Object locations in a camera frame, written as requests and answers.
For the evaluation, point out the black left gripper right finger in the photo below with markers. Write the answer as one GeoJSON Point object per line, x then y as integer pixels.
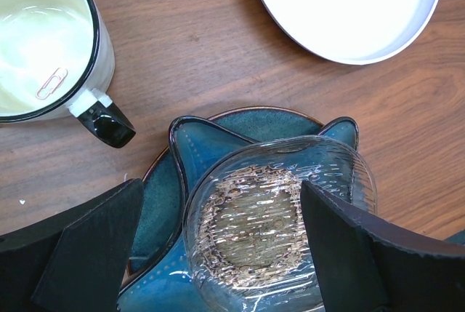
{"type": "Point", "coordinates": [364, 263]}

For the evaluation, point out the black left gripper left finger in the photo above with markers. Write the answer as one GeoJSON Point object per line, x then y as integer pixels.
{"type": "Point", "coordinates": [75, 260]}

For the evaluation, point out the dark blue square plate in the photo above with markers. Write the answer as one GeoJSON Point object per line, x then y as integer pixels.
{"type": "Point", "coordinates": [196, 145]}

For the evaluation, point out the dark teal round plate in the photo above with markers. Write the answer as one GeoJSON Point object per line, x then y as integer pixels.
{"type": "Point", "coordinates": [159, 221]}

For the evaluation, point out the clear glass textured dish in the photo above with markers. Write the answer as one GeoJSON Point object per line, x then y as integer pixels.
{"type": "Point", "coordinates": [245, 238]}

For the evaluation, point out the metal paper clip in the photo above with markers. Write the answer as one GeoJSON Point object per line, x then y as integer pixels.
{"type": "Point", "coordinates": [52, 83]}

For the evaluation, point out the cream mug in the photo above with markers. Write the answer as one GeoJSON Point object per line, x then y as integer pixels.
{"type": "Point", "coordinates": [39, 36]}

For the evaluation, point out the lavender round plate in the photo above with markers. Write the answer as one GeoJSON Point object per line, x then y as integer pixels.
{"type": "Point", "coordinates": [352, 32]}

